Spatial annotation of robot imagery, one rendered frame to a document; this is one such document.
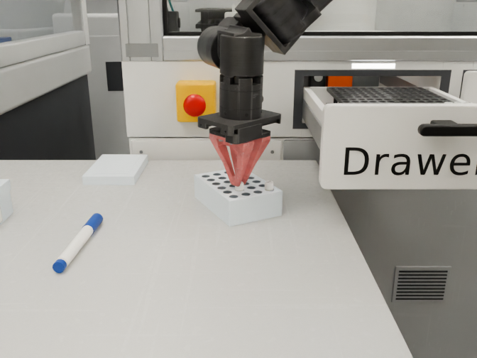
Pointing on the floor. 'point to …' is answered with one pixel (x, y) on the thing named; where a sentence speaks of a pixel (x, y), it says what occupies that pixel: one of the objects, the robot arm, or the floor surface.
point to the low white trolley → (183, 270)
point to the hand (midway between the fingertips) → (238, 179)
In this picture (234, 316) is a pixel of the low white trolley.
